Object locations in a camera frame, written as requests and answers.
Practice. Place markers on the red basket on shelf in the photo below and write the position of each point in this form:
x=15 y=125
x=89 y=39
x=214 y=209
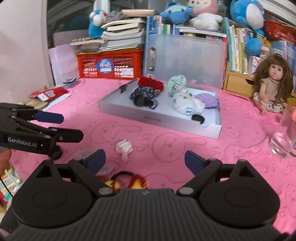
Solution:
x=274 y=30

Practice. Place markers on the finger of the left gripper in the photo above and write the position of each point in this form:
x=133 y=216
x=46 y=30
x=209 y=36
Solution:
x=33 y=133
x=32 y=114

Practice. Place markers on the white fluffy plush toy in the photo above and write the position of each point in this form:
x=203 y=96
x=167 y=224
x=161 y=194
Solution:
x=187 y=105

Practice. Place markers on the red yellow hair scrunchie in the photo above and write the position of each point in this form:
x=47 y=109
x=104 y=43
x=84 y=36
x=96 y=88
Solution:
x=127 y=180

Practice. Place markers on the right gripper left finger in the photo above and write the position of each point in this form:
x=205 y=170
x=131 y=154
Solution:
x=85 y=170

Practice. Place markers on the translucent clipboard folder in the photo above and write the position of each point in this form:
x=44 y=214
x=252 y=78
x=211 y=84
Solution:
x=202 y=61

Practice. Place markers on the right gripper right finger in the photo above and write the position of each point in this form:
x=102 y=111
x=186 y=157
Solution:
x=204 y=174

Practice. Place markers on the white shallow cardboard box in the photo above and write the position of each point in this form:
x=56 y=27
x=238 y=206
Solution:
x=119 y=104

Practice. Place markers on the green checked cloth doll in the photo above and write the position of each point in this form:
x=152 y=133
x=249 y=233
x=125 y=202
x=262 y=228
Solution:
x=178 y=84

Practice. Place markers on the blue plush toy right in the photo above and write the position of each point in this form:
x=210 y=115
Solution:
x=248 y=13

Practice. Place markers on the blue doraemon plush left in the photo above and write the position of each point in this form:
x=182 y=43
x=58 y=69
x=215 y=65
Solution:
x=97 y=18

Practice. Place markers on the blue floral drawstring pouch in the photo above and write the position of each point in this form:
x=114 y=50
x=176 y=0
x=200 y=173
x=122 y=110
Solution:
x=145 y=97

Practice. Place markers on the small calculator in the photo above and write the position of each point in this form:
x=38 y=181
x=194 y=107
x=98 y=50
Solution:
x=69 y=80

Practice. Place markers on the white paper strip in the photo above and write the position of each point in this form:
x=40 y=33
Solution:
x=56 y=101

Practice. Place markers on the red plastic basket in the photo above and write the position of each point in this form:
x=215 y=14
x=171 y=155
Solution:
x=125 y=64

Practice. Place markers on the brown haired baby doll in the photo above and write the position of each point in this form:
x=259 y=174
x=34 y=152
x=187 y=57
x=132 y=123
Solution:
x=273 y=84

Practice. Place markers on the stack of books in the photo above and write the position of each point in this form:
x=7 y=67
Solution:
x=122 y=29

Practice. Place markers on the purple plush toy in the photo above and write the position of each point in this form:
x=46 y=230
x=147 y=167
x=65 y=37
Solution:
x=209 y=100

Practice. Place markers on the blue star plush toy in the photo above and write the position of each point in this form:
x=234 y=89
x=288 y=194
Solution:
x=176 y=13

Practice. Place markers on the black round disc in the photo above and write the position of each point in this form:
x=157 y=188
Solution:
x=198 y=118

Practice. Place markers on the person left hand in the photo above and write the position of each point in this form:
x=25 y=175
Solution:
x=5 y=156

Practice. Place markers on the red crocheted yarn item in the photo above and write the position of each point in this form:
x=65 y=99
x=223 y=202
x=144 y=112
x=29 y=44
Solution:
x=150 y=82

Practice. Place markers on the small white crumpled toy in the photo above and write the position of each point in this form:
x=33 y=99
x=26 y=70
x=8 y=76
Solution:
x=123 y=148

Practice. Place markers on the wooden desk drawer organizer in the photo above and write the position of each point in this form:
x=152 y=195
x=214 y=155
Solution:
x=238 y=83

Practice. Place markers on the pink bunny print cloth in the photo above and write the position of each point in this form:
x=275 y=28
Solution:
x=252 y=198

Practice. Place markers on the black binder clip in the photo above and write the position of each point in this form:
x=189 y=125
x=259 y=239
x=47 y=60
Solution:
x=124 y=87

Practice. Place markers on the red card packet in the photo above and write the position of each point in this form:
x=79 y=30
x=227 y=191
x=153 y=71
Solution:
x=48 y=94

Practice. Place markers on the white pink plush toy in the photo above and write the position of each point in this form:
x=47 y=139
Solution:
x=204 y=16

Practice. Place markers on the clear drinking glass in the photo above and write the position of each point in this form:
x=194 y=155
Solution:
x=282 y=142

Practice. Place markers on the row of upright books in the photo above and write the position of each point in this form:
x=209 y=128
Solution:
x=244 y=48

